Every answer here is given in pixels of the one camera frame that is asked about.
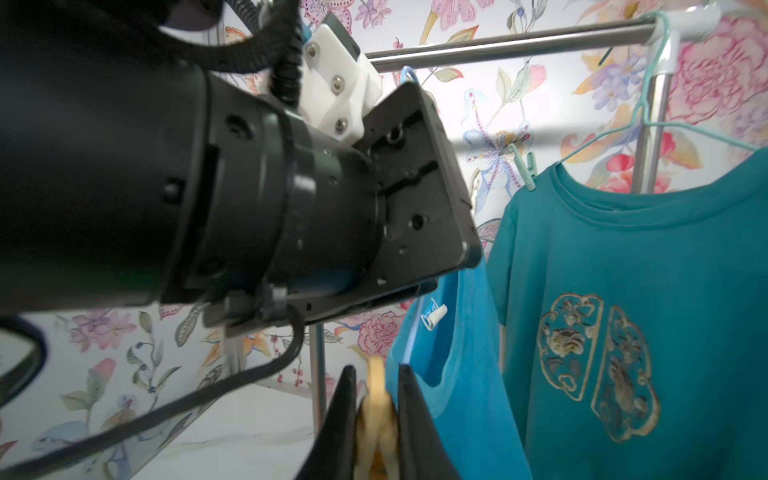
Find beige yellow clothespin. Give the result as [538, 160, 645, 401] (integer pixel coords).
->
[353, 357, 400, 479]

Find metal clothes rack white joints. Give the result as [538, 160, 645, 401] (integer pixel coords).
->
[308, 2, 724, 433]

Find blue garment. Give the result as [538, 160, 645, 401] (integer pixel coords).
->
[386, 263, 532, 479]

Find mint green clothespin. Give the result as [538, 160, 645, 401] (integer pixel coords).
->
[507, 143, 537, 191]

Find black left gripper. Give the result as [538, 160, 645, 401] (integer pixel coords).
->
[305, 82, 483, 325]

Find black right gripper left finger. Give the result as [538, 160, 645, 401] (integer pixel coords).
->
[295, 365, 357, 480]

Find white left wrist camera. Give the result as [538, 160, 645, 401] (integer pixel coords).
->
[298, 14, 383, 145]

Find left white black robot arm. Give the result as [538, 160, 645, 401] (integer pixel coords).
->
[1, 1, 482, 479]

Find teal embroidered t-shirt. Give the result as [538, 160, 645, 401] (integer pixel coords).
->
[487, 151, 767, 479]

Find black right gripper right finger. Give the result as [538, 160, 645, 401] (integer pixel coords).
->
[397, 365, 460, 480]

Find mint green wire hanger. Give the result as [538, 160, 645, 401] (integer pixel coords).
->
[556, 10, 760, 165]

